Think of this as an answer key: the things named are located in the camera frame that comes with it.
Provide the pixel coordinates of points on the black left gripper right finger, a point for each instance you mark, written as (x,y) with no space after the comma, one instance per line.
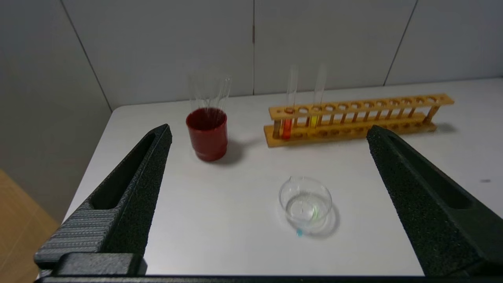
(432,208)

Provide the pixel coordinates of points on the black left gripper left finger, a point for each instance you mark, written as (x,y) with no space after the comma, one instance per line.
(133,196)

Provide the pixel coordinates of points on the test tube with yellow pigment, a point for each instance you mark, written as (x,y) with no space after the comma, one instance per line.
(314,120)

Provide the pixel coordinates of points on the test tube with red pigment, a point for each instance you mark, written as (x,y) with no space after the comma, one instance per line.
(287,127)

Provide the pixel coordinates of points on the wooden test tube rack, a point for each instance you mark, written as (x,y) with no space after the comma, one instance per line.
(353,131)

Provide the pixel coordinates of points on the empty clear test tube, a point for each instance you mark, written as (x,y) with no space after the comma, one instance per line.
(208,96)
(193,98)
(224,96)

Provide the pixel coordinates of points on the red plastic cup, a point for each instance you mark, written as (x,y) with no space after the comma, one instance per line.
(207,135)

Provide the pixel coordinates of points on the clear glass beaker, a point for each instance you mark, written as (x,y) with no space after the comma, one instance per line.
(305,206)

